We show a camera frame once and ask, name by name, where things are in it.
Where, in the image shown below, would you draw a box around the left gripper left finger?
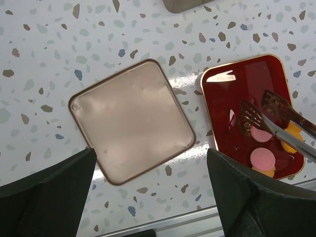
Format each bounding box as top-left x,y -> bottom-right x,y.
0,148 -> 97,237

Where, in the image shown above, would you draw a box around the orange flower cookie bottom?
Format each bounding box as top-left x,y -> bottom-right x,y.
252,166 -> 276,178

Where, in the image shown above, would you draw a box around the orange fish shaped cookie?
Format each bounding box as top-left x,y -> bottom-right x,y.
280,122 -> 304,154

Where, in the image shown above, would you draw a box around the metal tongs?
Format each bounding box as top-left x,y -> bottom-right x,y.
240,90 -> 316,162

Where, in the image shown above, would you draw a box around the red rectangular tray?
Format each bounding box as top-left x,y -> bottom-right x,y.
200,54 -> 305,179

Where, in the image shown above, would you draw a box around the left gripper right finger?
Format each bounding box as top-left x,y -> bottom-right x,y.
207,149 -> 316,237

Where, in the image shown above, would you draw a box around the gold cookie tin box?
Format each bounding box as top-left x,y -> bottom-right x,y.
162,0 -> 213,13

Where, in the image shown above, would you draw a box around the gold tin lid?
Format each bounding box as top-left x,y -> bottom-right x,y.
68,59 -> 196,186

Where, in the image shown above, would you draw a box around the pink sandwich cookie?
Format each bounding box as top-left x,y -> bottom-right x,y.
250,148 -> 276,171

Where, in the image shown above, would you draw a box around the pink round cookie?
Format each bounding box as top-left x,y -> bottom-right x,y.
250,126 -> 272,143

